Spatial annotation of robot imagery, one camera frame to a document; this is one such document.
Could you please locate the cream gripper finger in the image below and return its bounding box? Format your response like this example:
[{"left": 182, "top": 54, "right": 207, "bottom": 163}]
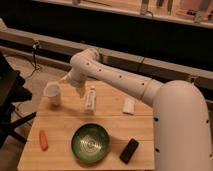
[
  {"left": 76, "top": 85, "right": 86, "bottom": 98},
  {"left": 58, "top": 75, "right": 70, "bottom": 84}
]

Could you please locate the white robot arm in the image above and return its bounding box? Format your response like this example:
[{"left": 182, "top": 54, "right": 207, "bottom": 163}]
[{"left": 62, "top": 48, "right": 213, "bottom": 171}]

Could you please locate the white ceramic cup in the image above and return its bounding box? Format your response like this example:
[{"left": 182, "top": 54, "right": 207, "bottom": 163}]
[{"left": 43, "top": 82, "right": 61, "bottom": 106}]

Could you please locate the green ceramic bowl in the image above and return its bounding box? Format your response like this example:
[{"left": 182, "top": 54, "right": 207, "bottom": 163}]
[{"left": 71, "top": 123, "right": 110, "bottom": 164}]

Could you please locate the white tube with cap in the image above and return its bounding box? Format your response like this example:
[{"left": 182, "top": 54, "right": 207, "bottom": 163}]
[{"left": 85, "top": 86, "right": 96, "bottom": 113}]

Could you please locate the wooden table top board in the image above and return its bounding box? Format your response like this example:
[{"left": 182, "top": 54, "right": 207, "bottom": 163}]
[{"left": 18, "top": 81, "right": 154, "bottom": 171}]

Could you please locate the white folded cloth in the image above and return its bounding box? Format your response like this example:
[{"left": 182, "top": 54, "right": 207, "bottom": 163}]
[{"left": 122, "top": 98, "right": 135, "bottom": 115}]

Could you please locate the black office chair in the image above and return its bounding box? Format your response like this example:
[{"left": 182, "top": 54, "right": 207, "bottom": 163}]
[{"left": 0, "top": 51, "right": 36, "bottom": 148}]

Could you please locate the orange carrot toy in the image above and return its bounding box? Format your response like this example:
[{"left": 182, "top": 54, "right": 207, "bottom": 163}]
[{"left": 39, "top": 130, "right": 48, "bottom": 151}]

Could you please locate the black phone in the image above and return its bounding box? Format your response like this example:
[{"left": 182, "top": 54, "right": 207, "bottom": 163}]
[{"left": 119, "top": 139, "right": 139, "bottom": 164}]

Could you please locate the black cable on floor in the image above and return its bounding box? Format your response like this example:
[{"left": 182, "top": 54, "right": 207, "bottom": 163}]
[{"left": 28, "top": 40, "right": 44, "bottom": 79}]

